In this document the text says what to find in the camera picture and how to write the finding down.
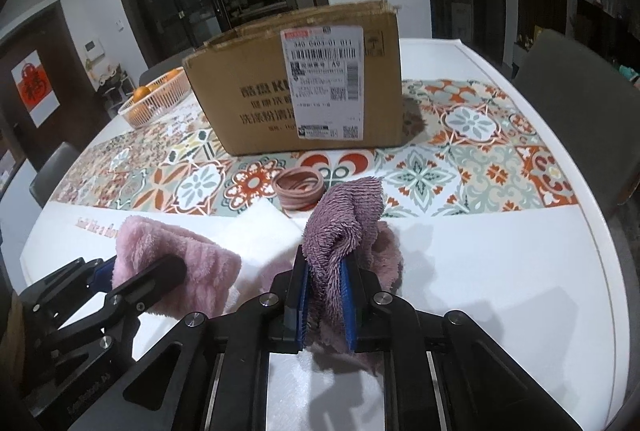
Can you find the brown cardboard box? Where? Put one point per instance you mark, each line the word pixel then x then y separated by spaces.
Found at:
pixel 240 101

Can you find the white tissue paper sheet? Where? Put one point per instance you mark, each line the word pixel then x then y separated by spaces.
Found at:
pixel 265 231

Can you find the white intercom panel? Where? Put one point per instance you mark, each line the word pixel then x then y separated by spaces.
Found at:
pixel 93 49

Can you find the red and white door poster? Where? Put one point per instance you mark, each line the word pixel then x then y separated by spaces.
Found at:
pixel 34 86

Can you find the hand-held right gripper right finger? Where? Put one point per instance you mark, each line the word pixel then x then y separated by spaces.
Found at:
pixel 350 306

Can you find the bunch of brown rubber bands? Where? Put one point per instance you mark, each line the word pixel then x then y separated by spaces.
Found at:
pixel 297 191

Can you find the pink fluffy cloth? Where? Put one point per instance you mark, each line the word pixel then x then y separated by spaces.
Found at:
pixel 195 261

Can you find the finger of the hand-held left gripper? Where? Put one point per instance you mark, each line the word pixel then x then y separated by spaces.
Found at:
pixel 155 273
pixel 65 288

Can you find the brown wooden door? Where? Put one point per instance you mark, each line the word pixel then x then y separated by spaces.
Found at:
pixel 50 111

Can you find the grey dining chair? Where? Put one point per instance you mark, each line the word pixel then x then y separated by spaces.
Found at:
pixel 575 111
pixel 152 73
pixel 52 173

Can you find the dark sideboard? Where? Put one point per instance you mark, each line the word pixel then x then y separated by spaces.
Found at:
pixel 605 31

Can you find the purple fluffy towel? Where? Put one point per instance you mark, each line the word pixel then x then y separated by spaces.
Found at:
pixel 340 221

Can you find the pile of oranges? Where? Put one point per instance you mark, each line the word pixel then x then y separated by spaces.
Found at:
pixel 142 92

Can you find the small storage rack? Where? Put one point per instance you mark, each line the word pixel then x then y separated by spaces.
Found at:
pixel 107 88

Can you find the white plastic fruit basket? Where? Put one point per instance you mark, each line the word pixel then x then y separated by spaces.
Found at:
pixel 155 103

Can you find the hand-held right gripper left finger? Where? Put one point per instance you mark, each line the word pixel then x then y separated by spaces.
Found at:
pixel 300 296

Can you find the patterned table runner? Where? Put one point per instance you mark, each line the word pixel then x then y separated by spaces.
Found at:
pixel 450 151

